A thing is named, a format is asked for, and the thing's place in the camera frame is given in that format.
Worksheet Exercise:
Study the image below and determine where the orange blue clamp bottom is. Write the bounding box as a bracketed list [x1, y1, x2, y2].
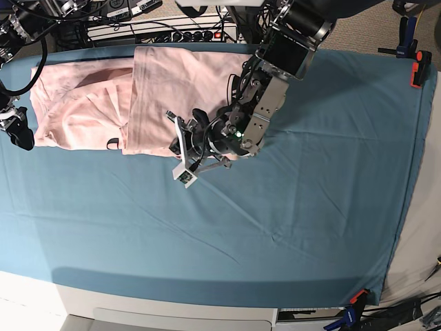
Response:
[323, 289, 370, 331]

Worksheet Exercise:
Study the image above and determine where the blue black clamp upper right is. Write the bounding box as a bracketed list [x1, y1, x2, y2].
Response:
[378, 17, 418, 59]

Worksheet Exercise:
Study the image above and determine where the teal table cloth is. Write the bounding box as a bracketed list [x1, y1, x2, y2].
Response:
[1, 50, 438, 308]

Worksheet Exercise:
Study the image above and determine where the white table base panel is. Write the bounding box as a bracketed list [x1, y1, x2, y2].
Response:
[57, 285, 277, 330]

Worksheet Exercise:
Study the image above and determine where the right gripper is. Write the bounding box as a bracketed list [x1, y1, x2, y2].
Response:
[1, 105, 34, 151]

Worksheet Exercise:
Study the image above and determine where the pink T-shirt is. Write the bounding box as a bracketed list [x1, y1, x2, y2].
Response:
[30, 46, 249, 157]

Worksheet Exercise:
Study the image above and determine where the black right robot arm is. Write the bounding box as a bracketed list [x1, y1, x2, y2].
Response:
[1, 1, 88, 151]

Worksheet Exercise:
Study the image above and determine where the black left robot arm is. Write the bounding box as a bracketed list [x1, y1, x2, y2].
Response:
[167, 1, 336, 174]

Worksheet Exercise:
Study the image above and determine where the power strip with red switch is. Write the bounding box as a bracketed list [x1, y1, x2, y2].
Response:
[87, 24, 238, 43]

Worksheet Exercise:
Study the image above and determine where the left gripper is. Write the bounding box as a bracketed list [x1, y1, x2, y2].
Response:
[169, 108, 241, 169]

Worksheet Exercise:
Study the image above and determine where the orange black clamp top right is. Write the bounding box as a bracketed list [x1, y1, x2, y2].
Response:
[410, 50, 432, 88]

